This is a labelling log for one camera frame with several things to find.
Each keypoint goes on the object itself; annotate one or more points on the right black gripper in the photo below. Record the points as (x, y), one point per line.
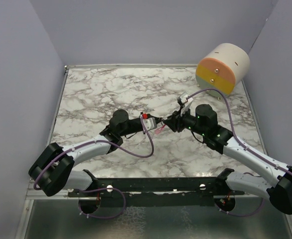
(175, 121)

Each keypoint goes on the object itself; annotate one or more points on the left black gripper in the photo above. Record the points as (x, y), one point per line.
(156, 118)

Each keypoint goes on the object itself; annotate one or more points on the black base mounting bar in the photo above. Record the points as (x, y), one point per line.
(155, 192)

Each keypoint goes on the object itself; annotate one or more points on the cylindrical pastel drawer box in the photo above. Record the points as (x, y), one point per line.
(222, 69)

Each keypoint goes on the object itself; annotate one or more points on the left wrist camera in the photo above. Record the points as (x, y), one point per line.
(148, 122)

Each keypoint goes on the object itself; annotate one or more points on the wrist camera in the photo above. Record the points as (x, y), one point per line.
(148, 122)
(185, 101)

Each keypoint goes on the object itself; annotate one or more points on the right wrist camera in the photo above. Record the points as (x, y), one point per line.
(185, 101)

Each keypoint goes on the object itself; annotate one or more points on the aluminium table frame rail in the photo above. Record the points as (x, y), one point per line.
(28, 203)

